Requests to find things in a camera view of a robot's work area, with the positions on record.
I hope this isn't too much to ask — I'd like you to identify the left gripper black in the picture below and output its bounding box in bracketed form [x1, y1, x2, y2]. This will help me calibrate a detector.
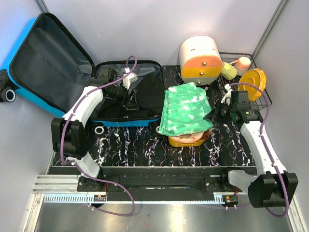
[106, 81, 139, 110]

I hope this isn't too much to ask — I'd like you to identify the black clothes pile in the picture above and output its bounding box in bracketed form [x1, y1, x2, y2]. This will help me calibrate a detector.
[96, 75, 166, 121]

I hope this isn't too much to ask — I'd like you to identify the green tie-dye cloth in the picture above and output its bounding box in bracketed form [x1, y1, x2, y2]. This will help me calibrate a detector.
[158, 82, 213, 137]

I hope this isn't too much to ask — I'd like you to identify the pink floral cloth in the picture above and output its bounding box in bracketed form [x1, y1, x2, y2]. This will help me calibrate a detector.
[169, 132, 204, 143]

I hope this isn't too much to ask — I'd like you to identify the yellow plastic basket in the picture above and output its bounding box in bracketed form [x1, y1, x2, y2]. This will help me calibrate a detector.
[168, 129, 211, 147]

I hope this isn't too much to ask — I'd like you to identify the blue fish-print suitcase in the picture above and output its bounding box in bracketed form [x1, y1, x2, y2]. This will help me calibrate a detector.
[0, 13, 164, 131]

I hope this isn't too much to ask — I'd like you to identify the brown towel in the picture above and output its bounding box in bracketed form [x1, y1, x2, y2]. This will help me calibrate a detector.
[201, 129, 211, 140]

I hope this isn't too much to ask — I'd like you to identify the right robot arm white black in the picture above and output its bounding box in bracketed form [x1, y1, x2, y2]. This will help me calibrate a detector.
[204, 90, 298, 209]

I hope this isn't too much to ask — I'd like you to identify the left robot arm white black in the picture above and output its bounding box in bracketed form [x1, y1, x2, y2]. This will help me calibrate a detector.
[51, 63, 137, 191]

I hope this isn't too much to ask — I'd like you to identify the black marble pattern mat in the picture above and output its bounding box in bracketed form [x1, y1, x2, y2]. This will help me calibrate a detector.
[48, 64, 256, 168]

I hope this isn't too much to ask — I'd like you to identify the green faceted cup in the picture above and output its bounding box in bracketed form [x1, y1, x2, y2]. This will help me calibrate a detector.
[221, 62, 237, 80]

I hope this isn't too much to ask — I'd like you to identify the white drawer cabinet with orange drawers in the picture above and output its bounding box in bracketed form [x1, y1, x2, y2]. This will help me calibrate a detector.
[179, 36, 223, 86]

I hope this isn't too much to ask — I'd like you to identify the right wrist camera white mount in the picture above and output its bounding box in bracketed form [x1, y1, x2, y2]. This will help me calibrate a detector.
[221, 84, 233, 105]

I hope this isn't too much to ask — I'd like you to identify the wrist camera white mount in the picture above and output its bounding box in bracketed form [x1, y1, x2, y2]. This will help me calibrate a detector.
[122, 68, 138, 90]
[221, 84, 233, 105]

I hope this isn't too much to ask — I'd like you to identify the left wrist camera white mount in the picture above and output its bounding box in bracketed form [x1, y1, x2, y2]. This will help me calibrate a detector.
[122, 68, 138, 90]

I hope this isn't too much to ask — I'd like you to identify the black wire dish rack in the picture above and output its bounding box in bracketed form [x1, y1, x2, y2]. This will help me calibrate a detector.
[216, 52, 267, 110]

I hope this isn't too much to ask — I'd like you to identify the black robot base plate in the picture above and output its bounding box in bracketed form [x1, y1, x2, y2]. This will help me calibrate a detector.
[76, 166, 256, 194]

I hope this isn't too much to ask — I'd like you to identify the aluminium rail frame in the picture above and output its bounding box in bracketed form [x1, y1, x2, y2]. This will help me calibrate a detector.
[23, 174, 309, 232]

